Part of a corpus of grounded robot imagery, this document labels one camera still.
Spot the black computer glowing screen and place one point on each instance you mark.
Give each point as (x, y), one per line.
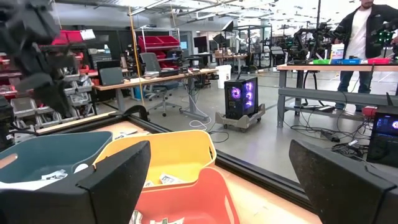
(384, 137)

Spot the teal plastic bin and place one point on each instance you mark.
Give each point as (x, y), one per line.
(46, 149)

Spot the red tray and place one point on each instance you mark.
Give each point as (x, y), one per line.
(377, 60)

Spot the blue tray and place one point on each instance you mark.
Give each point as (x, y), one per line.
(351, 61)

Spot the white packet dark print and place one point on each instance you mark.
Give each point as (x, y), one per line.
(54, 175)

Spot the grey office chair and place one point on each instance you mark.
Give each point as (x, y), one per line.
(155, 65)

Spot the green tray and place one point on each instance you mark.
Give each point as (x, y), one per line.
(321, 61)

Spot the orange plastic bin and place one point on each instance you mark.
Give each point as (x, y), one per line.
(192, 202)

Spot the yellow plastic bin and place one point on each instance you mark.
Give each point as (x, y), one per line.
(174, 149)

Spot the plain white packet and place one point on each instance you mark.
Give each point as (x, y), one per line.
(124, 133)

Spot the closed black laptop case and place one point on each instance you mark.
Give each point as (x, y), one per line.
(110, 74)

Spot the black robot arms on bench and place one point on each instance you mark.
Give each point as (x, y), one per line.
(308, 43)

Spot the white bucket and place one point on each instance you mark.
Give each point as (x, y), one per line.
(224, 76)

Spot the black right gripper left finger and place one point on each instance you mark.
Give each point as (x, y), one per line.
(77, 205)

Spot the black framed glass enclosure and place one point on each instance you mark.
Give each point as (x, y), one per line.
(252, 43)

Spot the grey parts bin rack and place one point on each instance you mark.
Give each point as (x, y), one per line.
(74, 90)

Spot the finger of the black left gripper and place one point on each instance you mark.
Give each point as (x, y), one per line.
(45, 99)
(62, 98)

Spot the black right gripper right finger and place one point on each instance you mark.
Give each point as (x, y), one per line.
(348, 199)

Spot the grey wheeled dolly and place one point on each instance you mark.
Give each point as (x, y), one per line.
(239, 123)

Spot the person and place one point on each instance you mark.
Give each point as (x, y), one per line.
(357, 31)

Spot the computer tower purple fans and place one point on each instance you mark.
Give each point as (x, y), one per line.
(241, 98)

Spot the shelf with red bins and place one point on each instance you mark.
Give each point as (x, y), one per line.
(158, 42)

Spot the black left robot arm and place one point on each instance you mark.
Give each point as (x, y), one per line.
(28, 21)

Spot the wooden top desk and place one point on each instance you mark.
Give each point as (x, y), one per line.
(155, 80)

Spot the grey metal workbench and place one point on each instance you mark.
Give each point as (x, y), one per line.
(337, 93)

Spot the red storage bins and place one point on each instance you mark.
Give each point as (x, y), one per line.
(71, 35)

